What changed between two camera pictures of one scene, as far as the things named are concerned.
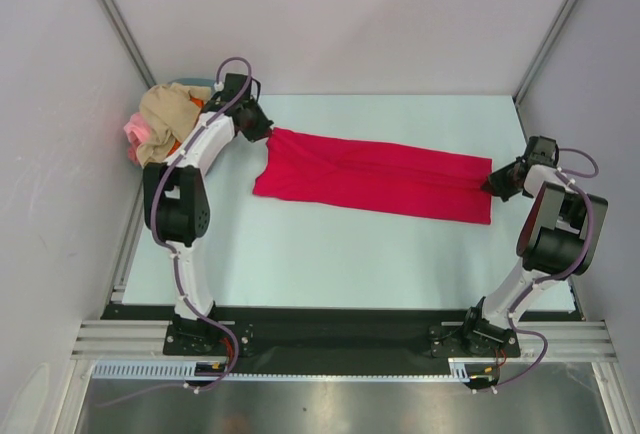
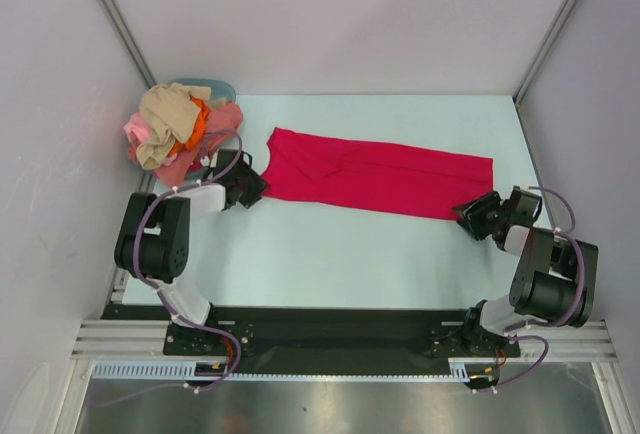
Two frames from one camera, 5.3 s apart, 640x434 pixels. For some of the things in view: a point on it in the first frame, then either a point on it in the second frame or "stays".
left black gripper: x=262 y=129 to x=257 y=186
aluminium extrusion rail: x=152 y=341 stays
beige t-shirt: x=168 y=115 stays
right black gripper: x=495 y=183 to x=475 y=208
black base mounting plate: x=338 y=341 stays
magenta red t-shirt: x=377 y=175 stays
